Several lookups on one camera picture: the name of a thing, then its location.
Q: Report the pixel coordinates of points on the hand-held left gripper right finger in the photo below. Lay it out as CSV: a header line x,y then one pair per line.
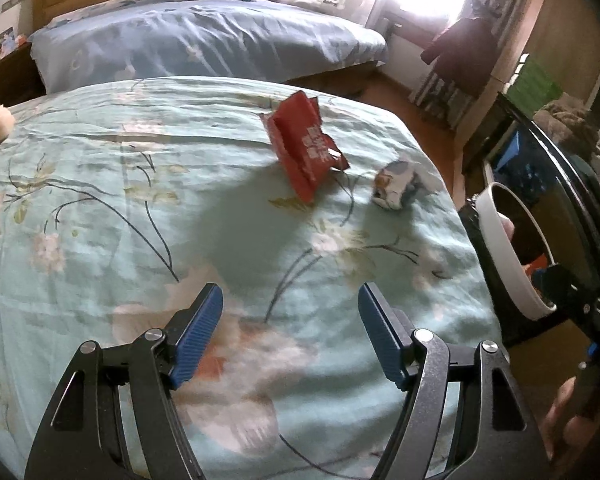
x,y
382,340

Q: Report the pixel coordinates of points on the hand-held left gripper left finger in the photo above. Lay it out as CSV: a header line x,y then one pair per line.
x,y
197,340

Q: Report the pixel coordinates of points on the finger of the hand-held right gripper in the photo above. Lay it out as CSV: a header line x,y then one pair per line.
x,y
562,285

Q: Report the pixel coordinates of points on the white rimmed waste bin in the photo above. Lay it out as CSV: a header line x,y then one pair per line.
x,y
545,210

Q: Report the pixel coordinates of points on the red snack wrapper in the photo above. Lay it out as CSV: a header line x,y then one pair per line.
x,y
305,150

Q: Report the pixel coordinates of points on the teal floral quilt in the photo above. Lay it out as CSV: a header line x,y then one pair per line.
x,y
130,210

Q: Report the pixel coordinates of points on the small crumpled white wrapper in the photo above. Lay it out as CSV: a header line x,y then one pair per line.
x,y
395,187

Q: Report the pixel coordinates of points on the green box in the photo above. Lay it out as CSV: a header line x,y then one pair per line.
x,y
535,85

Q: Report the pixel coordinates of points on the striped cloth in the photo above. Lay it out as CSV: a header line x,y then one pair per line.
x,y
440,100

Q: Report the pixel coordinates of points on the dark hanging clothes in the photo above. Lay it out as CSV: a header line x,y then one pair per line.
x,y
462,52

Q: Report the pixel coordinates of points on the wooden wardrobe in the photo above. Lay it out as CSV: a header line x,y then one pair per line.
x,y
555,20

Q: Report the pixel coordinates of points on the blue bed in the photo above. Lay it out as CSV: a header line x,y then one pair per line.
x,y
205,40

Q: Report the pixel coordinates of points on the dark wooden nightstand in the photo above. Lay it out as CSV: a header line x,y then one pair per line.
x,y
12,80

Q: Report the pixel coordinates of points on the small picture frame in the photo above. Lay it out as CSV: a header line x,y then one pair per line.
x,y
10,42

